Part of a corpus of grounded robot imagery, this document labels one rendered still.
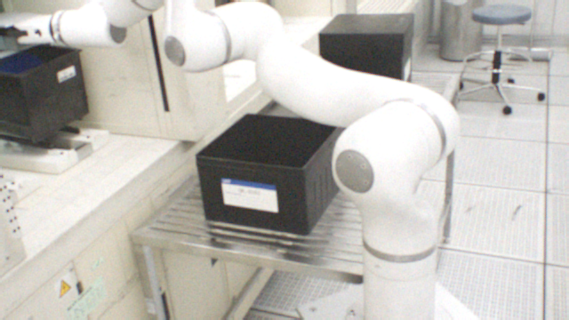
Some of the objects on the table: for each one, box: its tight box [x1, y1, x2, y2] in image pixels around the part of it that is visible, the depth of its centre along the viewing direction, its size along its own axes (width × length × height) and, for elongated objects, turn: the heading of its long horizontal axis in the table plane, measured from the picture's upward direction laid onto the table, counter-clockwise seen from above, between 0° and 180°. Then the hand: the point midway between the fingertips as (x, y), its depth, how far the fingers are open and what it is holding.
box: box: [318, 12, 415, 84], centre depth 209 cm, size 29×29×25 cm
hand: (12, 27), depth 146 cm, fingers open, 4 cm apart
